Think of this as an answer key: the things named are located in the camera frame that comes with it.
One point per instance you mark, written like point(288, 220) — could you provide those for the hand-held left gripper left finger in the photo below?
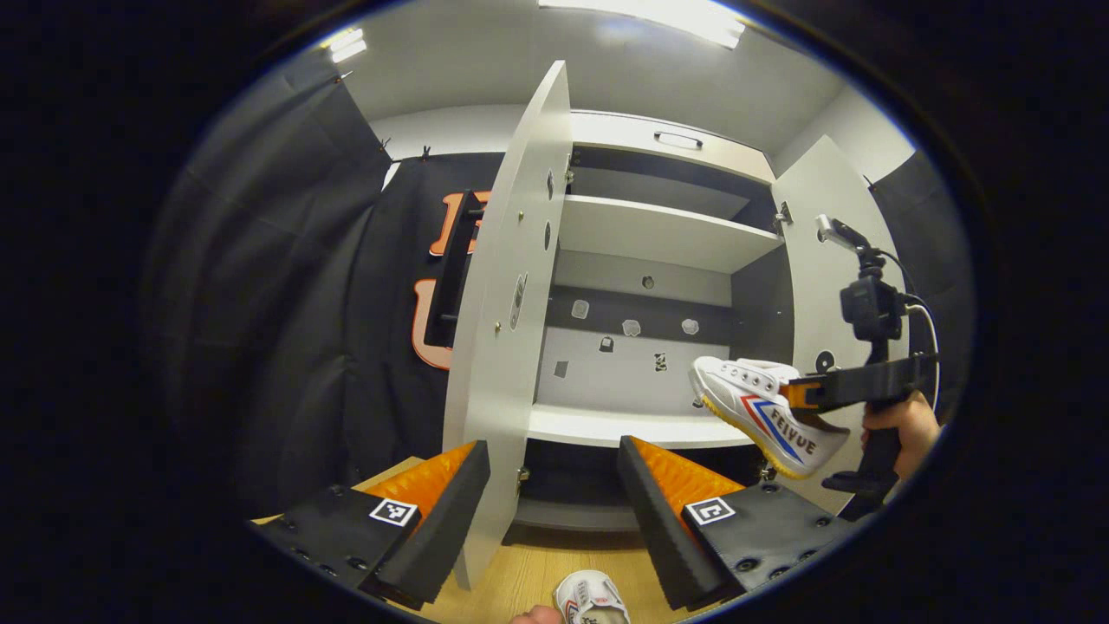
point(450, 520)

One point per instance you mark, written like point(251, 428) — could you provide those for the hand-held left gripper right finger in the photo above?
point(663, 529)

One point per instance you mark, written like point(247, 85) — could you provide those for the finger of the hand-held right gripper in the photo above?
point(832, 390)

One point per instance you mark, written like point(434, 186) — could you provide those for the white shoe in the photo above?
point(589, 598)
point(754, 407)

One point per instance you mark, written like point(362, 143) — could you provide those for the white cabinet door phone sticker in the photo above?
point(502, 381)

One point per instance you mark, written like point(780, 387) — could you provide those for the white shoe cabinet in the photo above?
point(667, 234)

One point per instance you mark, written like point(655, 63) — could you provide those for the black backdrop cloth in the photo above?
point(390, 303)
point(260, 303)
point(940, 260)

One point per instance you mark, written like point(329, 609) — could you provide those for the ceiling light panel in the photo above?
point(641, 16)
point(346, 45)

